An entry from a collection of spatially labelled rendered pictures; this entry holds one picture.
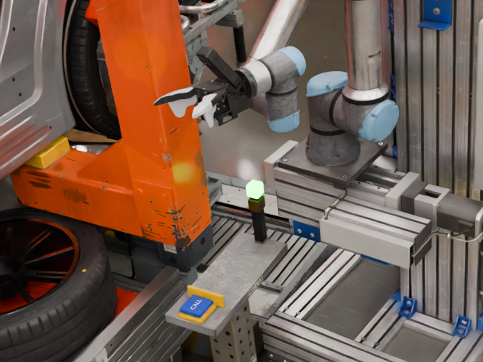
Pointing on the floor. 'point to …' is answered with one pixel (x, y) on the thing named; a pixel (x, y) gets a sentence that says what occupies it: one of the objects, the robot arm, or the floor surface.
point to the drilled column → (236, 339)
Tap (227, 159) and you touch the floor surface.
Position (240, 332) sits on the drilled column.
